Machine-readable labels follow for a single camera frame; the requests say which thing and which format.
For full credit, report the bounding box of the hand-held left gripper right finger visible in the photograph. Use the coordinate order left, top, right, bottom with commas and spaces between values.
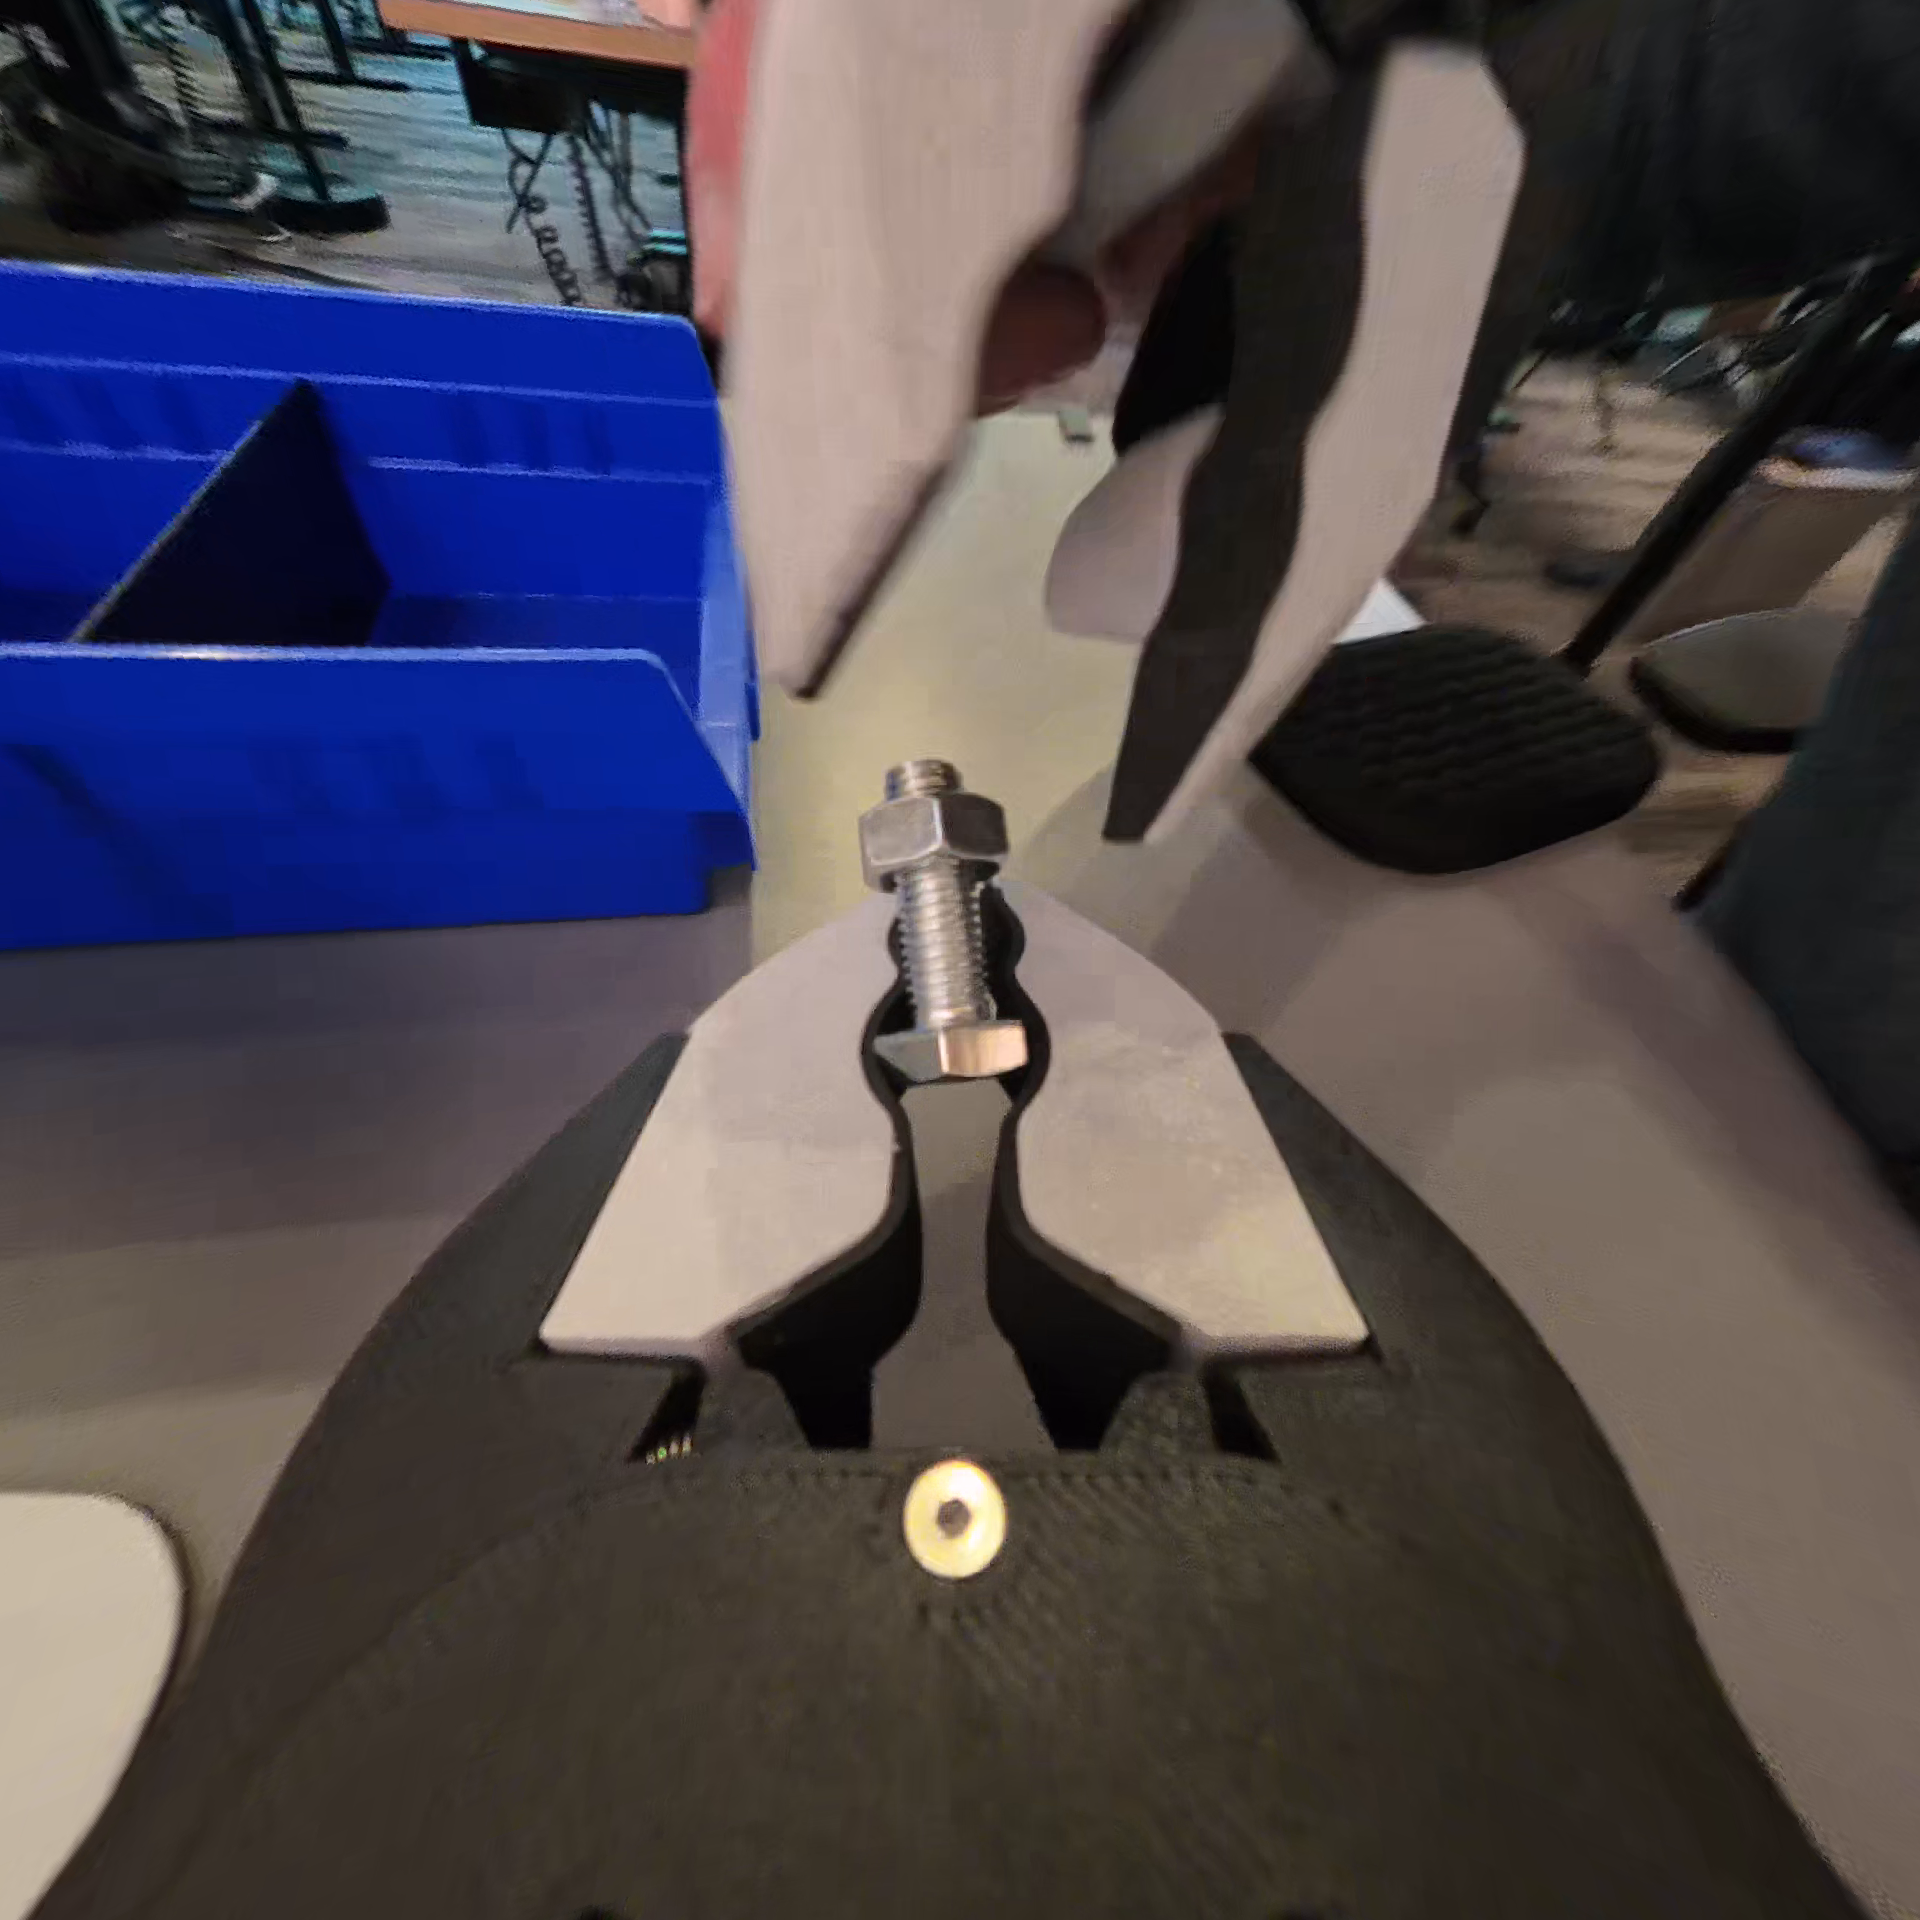
986, 885, 1374, 1452

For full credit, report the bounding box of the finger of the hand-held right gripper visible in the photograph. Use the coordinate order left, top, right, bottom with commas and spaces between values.
1044, 46, 1526, 846
717, 0, 1336, 701

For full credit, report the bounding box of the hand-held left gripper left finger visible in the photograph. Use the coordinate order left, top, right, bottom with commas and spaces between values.
536, 900, 922, 1452

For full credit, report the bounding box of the silver hex bolt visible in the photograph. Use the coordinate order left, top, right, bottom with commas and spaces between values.
857, 756, 1038, 1080

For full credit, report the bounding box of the silver hex nut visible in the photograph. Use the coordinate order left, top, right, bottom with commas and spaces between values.
857, 796, 1009, 885

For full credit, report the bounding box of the blue plastic bin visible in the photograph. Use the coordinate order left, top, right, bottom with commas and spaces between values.
0, 259, 759, 954

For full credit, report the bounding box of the person's right hand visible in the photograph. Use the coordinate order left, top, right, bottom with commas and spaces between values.
688, 0, 1255, 414

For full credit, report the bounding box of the black wrist rest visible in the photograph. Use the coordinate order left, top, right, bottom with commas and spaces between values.
1248, 621, 1664, 875

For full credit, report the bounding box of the grey waste bin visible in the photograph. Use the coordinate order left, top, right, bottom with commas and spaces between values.
1626, 450, 1912, 646

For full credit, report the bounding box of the wooden desk with boxes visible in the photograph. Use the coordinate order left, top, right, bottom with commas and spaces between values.
374, 0, 700, 68

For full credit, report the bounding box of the grey office chair seat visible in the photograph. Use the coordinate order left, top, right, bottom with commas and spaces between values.
1626, 608, 1863, 751

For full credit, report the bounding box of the white metal stand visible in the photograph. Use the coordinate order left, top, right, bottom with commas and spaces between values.
0, 1487, 189, 1920

